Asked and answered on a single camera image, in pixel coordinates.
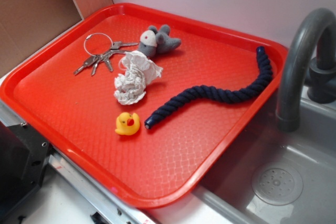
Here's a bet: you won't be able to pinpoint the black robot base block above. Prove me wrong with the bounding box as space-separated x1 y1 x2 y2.
1 123 51 222

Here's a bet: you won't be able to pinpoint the red plastic tray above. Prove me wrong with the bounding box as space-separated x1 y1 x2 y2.
1 3 287 209

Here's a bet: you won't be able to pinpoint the crumpled white paper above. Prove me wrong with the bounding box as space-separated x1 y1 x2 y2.
114 50 163 105

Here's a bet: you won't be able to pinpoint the yellow rubber duck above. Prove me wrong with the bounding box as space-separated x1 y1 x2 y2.
115 112 140 136

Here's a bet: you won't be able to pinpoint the grey plush mouse toy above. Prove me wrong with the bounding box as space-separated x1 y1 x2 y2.
138 24 182 58

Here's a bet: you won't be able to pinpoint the grey plastic sink basin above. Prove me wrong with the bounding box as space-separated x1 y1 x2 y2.
194 95 335 223

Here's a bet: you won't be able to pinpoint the grey plastic faucet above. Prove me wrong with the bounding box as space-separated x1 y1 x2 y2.
276 8 335 132

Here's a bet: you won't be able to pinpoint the brown cardboard panel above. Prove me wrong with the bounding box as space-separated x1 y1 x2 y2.
1 0 113 76

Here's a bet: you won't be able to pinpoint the dark blue twisted rope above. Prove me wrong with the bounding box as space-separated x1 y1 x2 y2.
144 46 274 131

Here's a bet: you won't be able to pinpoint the silver keys on ring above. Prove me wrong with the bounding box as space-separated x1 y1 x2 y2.
73 33 139 76

